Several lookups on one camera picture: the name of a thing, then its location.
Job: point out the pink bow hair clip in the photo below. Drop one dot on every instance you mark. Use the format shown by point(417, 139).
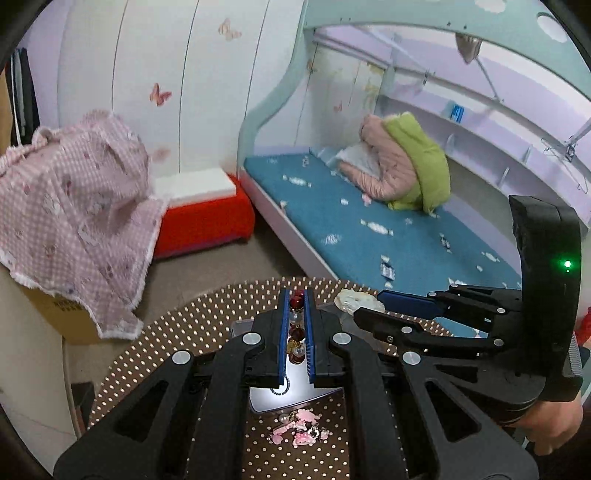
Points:
point(307, 415)

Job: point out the dark hanging clothes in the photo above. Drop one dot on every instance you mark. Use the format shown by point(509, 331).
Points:
point(25, 101)

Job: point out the pink butterfly sticker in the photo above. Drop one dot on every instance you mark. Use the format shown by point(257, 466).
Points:
point(229, 30)
point(160, 94)

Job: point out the white pillow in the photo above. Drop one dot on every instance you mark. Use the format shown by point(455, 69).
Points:
point(360, 159)

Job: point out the blue patterned mattress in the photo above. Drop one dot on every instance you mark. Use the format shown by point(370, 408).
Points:
point(323, 207)

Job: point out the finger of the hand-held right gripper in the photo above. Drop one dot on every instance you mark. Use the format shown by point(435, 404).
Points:
point(383, 323)
point(406, 302)

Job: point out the white foam block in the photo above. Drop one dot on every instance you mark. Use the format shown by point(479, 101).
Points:
point(194, 187)

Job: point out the cardboard box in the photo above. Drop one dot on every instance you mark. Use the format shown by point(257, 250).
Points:
point(60, 318)

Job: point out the brown dotted tablecloth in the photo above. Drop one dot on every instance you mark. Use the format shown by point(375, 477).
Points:
point(194, 318)

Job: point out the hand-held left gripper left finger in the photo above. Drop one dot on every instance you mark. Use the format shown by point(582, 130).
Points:
point(283, 337)

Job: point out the small blue box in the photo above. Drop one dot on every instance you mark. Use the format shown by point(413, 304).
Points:
point(456, 113)

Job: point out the small wrapper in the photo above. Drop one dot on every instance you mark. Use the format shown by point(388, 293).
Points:
point(388, 272)

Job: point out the teal bunk bed frame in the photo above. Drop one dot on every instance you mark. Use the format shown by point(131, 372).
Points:
point(415, 23)

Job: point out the pink quilted jacket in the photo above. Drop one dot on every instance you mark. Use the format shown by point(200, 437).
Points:
point(383, 157)

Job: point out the red storage box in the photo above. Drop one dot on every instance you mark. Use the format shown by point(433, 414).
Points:
point(203, 226)

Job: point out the pink dotted cloth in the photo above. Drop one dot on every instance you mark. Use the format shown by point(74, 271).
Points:
point(78, 207)

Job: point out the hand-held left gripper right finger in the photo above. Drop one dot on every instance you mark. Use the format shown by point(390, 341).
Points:
point(310, 341)

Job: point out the person's right hand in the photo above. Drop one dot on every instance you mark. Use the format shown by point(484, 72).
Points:
point(551, 424)

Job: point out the green jacket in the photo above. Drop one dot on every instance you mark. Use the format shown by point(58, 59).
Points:
point(427, 161)

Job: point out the white wardrobe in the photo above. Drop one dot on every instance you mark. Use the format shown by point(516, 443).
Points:
point(184, 83)

